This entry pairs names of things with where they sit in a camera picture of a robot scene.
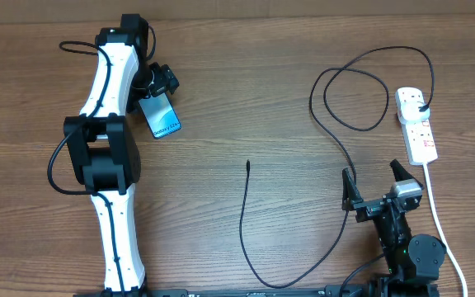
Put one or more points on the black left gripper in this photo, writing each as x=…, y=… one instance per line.
x=165, y=78

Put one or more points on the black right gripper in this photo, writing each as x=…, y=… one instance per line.
x=367, y=208

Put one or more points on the Samsung Galaxy smartphone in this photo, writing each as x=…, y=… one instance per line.
x=160, y=115

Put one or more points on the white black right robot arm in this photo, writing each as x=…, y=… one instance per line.
x=413, y=261

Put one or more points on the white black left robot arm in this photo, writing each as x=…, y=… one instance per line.
x=102, y=149

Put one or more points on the white USB charger plug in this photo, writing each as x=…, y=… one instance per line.
x=411, y=112

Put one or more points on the white power extension strip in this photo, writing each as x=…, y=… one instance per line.
x=418, y=137

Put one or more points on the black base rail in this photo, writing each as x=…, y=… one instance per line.
x=221, y=293

